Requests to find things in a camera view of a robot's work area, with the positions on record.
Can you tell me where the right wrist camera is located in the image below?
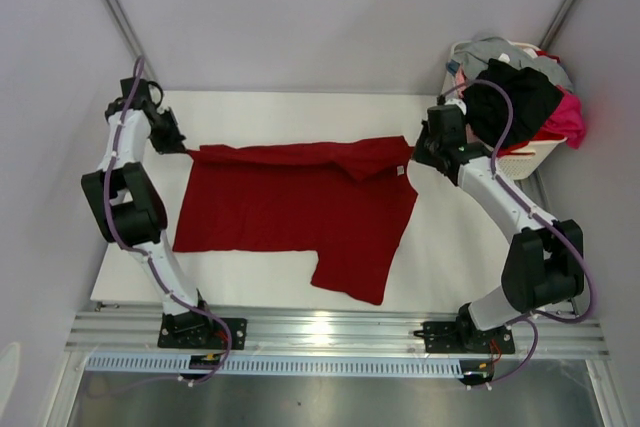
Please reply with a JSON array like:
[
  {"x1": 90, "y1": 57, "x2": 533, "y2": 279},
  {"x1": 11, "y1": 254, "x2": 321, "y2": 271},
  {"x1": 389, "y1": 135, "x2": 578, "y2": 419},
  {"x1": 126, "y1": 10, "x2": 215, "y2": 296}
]
[{"x1": 437, "y1": 95, "x2": 468, "y2": 116}]

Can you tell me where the grey garment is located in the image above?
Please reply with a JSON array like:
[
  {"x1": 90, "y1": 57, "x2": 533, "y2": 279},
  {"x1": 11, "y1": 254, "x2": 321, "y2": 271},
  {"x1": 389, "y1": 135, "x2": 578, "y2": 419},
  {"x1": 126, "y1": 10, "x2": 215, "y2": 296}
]
[{"x1": 445, "y1": 37, "x2": 574, "y2": 93}]

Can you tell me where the left aluminium corner post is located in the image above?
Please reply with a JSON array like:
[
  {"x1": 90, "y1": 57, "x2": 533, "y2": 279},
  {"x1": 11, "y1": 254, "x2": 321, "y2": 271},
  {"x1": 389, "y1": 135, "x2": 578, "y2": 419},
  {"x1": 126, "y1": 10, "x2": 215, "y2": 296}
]
[{"x1": 100, "y1": 0, "x2": 159, "y2": 82}]

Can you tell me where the pink garment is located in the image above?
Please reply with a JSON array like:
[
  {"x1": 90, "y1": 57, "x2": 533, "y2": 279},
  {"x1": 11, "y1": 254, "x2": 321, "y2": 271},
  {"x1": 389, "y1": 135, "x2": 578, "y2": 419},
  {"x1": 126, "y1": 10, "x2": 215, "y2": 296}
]
[{"x1": 498, "y1": 85, "x2": 587, "y2": 157}]

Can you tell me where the slotted cable duct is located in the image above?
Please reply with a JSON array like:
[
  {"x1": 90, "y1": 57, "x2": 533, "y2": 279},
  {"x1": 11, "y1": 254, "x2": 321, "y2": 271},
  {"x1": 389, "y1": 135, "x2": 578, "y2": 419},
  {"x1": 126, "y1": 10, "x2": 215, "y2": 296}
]
[{"x1": 85, "y1": 352, "x2": 463, "y2": 379}]

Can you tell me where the white perforated laundry basket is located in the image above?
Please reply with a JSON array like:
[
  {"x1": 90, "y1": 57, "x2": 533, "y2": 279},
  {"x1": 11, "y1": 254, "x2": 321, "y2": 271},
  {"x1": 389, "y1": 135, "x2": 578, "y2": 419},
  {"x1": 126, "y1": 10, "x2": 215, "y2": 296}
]
[{"x1": 440, "y1": 40, "x2": 567, "y2": 180}]

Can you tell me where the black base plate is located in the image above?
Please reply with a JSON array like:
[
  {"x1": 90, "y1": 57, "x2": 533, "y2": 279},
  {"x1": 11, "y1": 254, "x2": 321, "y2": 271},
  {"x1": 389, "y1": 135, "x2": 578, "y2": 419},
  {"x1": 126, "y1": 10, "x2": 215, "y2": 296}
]
[
  {"x1": 157, "y1": 311, "x2": 248, "y2": 350},
  {"x1": 412, "y1": 321, "x2": 515, "y2": 355}
]

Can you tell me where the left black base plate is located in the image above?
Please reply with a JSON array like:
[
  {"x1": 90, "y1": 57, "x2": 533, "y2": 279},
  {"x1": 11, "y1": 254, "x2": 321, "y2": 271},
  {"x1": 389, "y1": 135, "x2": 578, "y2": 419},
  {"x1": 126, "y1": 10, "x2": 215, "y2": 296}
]
[{"x1": 157, "y1": 311, "x2": 248, "y2": 350}]

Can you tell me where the aluminium mounting rail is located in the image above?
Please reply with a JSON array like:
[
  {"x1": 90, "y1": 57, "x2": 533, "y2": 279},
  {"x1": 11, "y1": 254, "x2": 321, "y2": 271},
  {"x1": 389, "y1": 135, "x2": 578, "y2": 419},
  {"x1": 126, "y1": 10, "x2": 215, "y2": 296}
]
[{"x1": 65, "y1": 304, "x2": 610, "y2": 360}]

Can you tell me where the red t shirt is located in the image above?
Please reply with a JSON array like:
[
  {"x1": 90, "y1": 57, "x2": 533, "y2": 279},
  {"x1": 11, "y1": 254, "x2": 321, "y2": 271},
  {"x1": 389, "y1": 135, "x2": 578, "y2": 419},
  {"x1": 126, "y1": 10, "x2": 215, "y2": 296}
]
[{"x1": 173, "y1": 136, "x2": 417, "y2": 306}]

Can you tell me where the black garment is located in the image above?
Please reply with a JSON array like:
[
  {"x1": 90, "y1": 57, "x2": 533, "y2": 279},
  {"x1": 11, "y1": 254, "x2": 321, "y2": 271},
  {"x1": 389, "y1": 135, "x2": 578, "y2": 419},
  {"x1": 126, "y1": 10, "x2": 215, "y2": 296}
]
[{"x1": 462, "y1": 59, "x2": 563, "y2": 149}]

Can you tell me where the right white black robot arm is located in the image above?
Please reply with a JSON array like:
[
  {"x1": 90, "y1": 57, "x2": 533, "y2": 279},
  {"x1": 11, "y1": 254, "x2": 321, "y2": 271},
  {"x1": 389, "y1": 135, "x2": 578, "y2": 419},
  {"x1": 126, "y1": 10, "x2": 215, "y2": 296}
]
[{"x1": 413, "y1": 103, "x2": 586, "y2": 353}]

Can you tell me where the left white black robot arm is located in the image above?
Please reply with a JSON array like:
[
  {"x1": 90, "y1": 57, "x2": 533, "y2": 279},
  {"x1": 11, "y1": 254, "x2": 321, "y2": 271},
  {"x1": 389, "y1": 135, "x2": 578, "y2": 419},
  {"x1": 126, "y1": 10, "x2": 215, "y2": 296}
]
[{"x1": 81, "y1": 77, "x2": 216, "y2": 348}]

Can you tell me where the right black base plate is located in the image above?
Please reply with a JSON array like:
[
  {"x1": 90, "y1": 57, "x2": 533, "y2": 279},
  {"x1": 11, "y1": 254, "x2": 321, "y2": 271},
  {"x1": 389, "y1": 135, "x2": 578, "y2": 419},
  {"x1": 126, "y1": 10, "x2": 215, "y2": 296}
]
[{"x1": 412, "y1": 321, "x2": 515, "y2": 355}]

